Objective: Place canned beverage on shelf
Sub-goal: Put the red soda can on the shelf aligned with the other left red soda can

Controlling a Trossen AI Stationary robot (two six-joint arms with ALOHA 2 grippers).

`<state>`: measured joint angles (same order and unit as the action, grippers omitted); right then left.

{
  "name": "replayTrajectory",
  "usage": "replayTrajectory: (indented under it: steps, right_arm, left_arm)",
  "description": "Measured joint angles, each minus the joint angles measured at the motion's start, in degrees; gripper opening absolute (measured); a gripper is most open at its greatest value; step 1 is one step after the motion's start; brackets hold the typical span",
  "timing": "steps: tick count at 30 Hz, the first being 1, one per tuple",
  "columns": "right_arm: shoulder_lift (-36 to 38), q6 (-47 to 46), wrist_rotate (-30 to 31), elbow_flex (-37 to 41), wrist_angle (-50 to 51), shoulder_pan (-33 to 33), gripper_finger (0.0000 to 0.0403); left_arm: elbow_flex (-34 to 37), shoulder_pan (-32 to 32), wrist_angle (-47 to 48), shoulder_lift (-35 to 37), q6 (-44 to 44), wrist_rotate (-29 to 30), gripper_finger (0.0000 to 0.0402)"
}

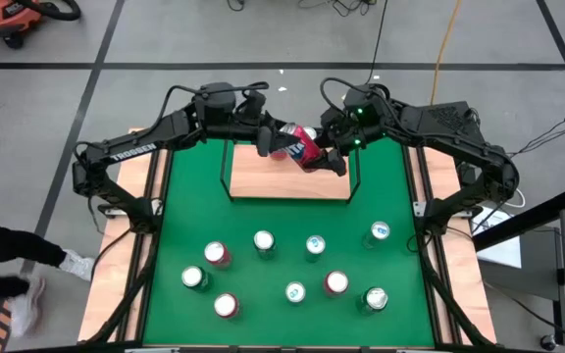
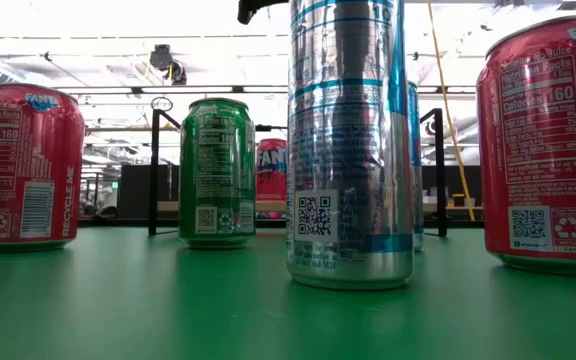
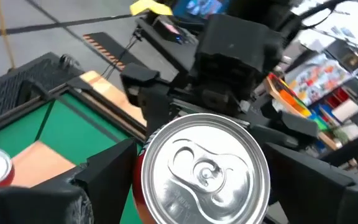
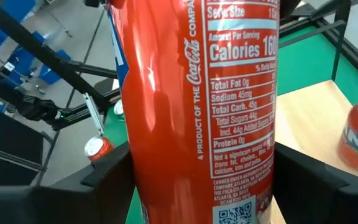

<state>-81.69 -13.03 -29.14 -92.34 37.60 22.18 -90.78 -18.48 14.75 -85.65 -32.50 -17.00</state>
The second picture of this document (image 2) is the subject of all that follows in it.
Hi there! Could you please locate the orange Fanta soda can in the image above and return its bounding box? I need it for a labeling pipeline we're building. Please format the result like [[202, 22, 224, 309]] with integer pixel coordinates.
[[475, 14, 576, 278], [0, 83, 86, 254], [255, 138, 289, 204]]

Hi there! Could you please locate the long ceiling light bar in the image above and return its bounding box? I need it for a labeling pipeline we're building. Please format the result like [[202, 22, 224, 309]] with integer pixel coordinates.
[[0, 84, 479, 96]]

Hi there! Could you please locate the green Sprite soda can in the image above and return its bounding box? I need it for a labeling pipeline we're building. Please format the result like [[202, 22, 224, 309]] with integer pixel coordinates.
[[178, 97, 258, 251]]

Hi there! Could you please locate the black partition panel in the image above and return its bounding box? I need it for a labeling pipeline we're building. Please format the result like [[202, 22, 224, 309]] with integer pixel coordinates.
[[117, 164, 181, 220], [420, 164, 483, 207]]

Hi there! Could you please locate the green table mat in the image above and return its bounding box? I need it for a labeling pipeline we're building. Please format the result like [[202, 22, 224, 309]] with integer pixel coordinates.
[[0, 227, 576, 360]]

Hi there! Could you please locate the yellow power cord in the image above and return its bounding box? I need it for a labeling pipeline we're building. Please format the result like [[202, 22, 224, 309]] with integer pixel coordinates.
[[426, 0, 477, 222]]

